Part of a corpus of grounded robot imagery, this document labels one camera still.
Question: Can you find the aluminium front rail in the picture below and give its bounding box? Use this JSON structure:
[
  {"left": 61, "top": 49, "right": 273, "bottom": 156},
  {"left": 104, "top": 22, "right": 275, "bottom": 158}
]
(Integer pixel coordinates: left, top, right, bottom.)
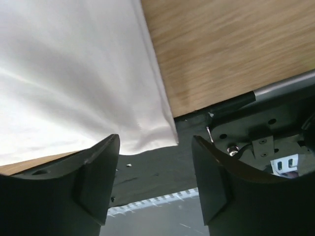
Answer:
[{"left": 214, "top": 69, "right": 315, "bottom": 110}]

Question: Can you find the white t shirt red print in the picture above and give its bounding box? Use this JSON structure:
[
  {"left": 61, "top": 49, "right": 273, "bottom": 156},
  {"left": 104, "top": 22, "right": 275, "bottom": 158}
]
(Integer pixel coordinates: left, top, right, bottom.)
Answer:
[{"left": 0, "top": 0, "right": 178, "bottom": 165}]

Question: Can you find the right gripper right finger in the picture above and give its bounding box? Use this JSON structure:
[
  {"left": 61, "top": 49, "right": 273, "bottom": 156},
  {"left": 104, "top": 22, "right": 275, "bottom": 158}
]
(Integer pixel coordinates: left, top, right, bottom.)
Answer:
[{"left": 191, "top": 136, "right": 315, "bottom": 236}]

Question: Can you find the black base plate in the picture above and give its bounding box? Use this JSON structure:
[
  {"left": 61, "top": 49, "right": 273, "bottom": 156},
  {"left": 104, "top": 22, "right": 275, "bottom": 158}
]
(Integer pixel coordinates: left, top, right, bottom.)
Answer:
[{"left": 110, "top": 95, "right": 315, "bottom": 207}]

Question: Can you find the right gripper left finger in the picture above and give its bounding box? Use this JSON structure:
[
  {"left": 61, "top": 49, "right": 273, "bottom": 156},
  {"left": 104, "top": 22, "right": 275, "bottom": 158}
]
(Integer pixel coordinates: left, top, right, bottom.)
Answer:
[{"left": 0, "top": 134, "right": 120, "bottom": 236}]

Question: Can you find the slotted cable duct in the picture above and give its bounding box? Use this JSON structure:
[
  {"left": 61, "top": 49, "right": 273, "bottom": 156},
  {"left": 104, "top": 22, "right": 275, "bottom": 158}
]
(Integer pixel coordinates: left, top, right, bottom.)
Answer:
[{"left": 108, "top": 152, "right": 300, "bottom": 216}]

